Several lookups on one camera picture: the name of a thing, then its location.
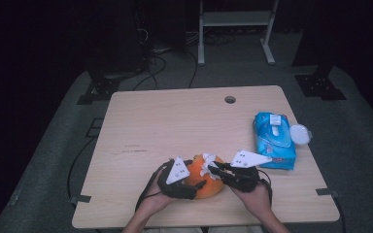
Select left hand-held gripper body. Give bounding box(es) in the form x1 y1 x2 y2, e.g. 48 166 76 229
157 156 199 200

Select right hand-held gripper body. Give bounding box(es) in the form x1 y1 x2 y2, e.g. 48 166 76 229
226 150 273 193

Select orange plush toy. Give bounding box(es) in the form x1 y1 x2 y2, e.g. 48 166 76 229
184 153 225 200

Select white wet wipe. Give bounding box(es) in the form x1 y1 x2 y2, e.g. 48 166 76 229
199 152 220 181

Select blue wet wipe pack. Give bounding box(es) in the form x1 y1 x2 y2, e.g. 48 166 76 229
252 112 314 171

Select person's right hand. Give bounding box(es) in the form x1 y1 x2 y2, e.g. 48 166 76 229
231 183 273 217

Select person's left hand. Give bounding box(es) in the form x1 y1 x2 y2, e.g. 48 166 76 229
139 176 178 213

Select grey tape strip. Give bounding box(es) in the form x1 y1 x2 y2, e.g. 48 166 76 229
70 193 92 206
315 187 340 199

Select black tape square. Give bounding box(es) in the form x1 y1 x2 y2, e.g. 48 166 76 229
85 117 105 139

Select black stand base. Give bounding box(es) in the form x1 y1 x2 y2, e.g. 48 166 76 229
294 64 348 101
76 67 144 106

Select white metal stand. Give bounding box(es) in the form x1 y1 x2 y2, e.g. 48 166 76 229
197 0 280 66

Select right hand-held gripper cable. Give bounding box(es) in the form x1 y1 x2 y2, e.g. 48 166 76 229
256 169 274 207

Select hand-held gripper cable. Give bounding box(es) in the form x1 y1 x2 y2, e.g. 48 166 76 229
256 169 274 207
135 159 170 212

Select left hand-held gripper cable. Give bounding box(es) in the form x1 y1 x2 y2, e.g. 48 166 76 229
135 159 170 212

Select black straight floor cable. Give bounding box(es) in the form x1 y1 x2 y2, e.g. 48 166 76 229
187 50 199 89

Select black looped floor cable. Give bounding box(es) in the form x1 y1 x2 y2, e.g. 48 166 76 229
132 54 168 91

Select black cable at table corner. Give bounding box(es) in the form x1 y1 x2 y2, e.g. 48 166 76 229
333 196 347 233

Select black cable beside table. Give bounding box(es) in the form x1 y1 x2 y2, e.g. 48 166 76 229
67 137 97 198

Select tangle of floor cables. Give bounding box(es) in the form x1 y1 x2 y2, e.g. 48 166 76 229
186 29 236 47

